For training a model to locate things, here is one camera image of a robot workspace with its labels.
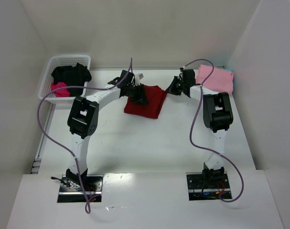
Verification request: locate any dark red t shirt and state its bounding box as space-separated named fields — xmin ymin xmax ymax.
xmin=124 ymin=84 xmax=167 ymax=119

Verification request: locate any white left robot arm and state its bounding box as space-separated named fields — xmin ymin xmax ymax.
xmin=65 ymin=70 xmax=149 ymax=185

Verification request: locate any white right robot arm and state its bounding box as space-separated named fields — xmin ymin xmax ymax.
xmin=166 ymin=67 xmax=234 ymax=188

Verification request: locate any folded pink t shirt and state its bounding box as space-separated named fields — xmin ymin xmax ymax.
xmin=196 ymin=64 xmax=234 ymax=94

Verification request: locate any black t shirt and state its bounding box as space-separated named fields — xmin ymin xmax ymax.
xmin=52 ymin=63 xmax=92 ymax=97

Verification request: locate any magenta t shirt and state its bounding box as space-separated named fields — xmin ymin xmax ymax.
xmin=51 ymin=82 xmax=70 ymax=97

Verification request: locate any white plastic basket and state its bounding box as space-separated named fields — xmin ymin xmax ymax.
xmin=38 ymin=54 xmax=91 ymax=104

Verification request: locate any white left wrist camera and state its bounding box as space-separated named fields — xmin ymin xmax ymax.
xmin=133 ymin=73 xmax=144 ymax=86

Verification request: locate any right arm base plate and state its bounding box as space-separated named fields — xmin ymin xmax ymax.
xmin=186 ymin=173 xmax=232 ymax=201

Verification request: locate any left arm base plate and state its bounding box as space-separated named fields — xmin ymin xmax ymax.
xmin=57 ymin=175 xmax=103 ymax=203

